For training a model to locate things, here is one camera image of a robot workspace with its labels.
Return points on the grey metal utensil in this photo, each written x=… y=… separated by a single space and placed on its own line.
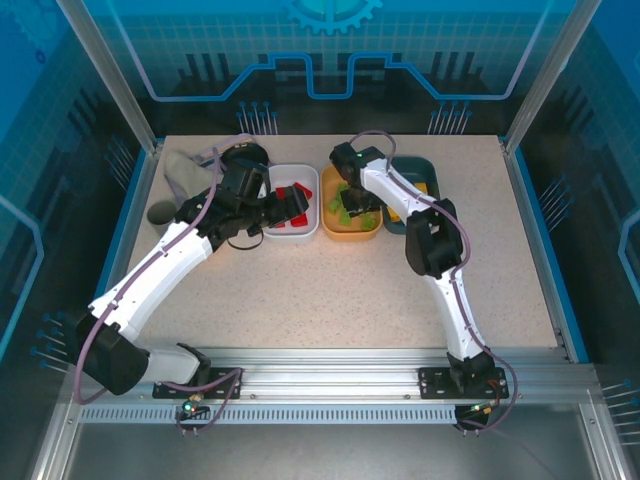
x=200 y=160

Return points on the black round pan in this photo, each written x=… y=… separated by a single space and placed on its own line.
x=250 y=152

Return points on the lavender tray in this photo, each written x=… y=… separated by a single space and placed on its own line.
x=230 y=141

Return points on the white rectangular container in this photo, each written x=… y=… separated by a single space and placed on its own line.
x=295 y=175

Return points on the small yellow lego brick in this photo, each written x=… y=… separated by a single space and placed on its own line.
x=392 y=216

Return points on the aluminium mounting rail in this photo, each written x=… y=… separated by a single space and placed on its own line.
x=325 y=372

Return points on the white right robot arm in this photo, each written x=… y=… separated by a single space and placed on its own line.
x=460 y=310

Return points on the orange rectangular container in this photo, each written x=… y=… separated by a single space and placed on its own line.
x=330 y=181

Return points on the dark teal rectangular container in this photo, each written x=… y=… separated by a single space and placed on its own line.
x=425 y=167

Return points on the aluminium frame post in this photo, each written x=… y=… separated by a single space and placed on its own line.
x=107 y=75
x=550 y=75

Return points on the grey cup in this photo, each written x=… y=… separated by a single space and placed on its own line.
x=160 y=212

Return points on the beige cloth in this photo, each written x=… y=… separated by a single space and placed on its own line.
x=182 y=167

